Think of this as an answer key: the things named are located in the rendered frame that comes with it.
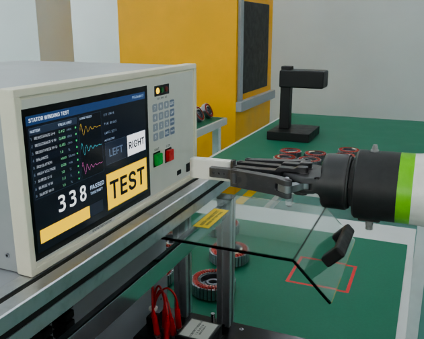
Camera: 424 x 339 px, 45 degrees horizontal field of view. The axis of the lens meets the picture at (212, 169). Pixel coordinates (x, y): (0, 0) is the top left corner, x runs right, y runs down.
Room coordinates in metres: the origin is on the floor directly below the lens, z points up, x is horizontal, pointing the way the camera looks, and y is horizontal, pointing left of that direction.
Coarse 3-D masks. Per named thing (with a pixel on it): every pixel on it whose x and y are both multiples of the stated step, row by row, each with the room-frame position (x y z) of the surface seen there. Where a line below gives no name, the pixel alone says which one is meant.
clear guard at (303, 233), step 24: (192, 216) 0.83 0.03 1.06; (240, 216) 0.83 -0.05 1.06; (264, 216) 0.83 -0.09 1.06; (288, 216) 0.83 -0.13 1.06; (312, 216) 0.83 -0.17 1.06; (168, 240) 0.74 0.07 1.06; (192, 240) 0.73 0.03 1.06; (216, 240) 0.73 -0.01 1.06; (240, 240) 0.73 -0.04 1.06; (264, 240) 0.73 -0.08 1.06; (288, 240) 0.73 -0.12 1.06; (312, 240) 0.74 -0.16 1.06; (312, 264) 0.68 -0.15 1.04; (336, 264) 0.74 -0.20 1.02; (336, 288) 0.68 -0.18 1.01
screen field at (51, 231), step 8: (88, 208) 0.61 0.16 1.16; (96, 208) 0.62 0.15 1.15; (72, 216) 0.58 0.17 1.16; (80, 216) 0.59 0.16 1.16; (88, 216) 0.61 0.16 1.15; (56, 224) 0.55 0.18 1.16; (64, 224) 0.56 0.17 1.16; (72, 224) 0.58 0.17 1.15; (40, 232) 0.53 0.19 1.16; (48, 232) 0.54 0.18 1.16; (56, 232) 0.55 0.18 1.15
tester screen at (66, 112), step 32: (128, 96) 0.70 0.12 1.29; (32, 128) 0.53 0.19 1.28; (64, 128) 0.58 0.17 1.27; (96, 128) 0.63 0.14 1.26; (128, 128) 0.70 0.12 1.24; (32, 160) 0.53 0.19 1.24; (64, 160) 0.57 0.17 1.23; (96, 160) 0.63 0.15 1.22; (128, 160) 0.70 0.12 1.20; (32, 192) 0.52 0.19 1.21; (96, 192) 0.62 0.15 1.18
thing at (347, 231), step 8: (336, 232) 0.80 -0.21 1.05; (344, 232) 0.76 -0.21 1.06; (352, 232) 0.78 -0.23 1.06; (336, 240) 0.79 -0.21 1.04; (344, 240) 0.74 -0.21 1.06; (336, 248) 0.70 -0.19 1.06; (344, 248) 0.71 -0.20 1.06; (328, 256) 0.71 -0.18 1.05; (336, 256) 0.70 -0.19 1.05; (344, 256) 0.70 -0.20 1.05; (328, 264) 0.71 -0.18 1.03
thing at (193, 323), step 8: (160, 320) 0.85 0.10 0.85; (192, 320) 0.82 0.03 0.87; (200, 320) 0.82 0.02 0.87; (144, 328) 0.83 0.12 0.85; (152, 328) 0.83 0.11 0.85; (160, 328) 0.83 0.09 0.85; (184, 328) 0.79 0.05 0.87; (192, 328) 0.79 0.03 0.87; (200, 328) 0.79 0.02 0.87; (208, 328) 0.79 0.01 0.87; (216, 328) 0.79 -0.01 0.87; (136, 336) 0.80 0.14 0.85; (144, 336) 0.80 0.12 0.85; (152, 336) 0.80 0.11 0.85; (160, 336) 0.80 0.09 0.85; (176, 336) 0.77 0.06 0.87; (184, 336) 0.77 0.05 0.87; (192, 336) 0.77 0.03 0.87; (200, 336) 0.77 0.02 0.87; (208, 336) 0.77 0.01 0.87; (216, 336) 0.78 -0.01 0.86
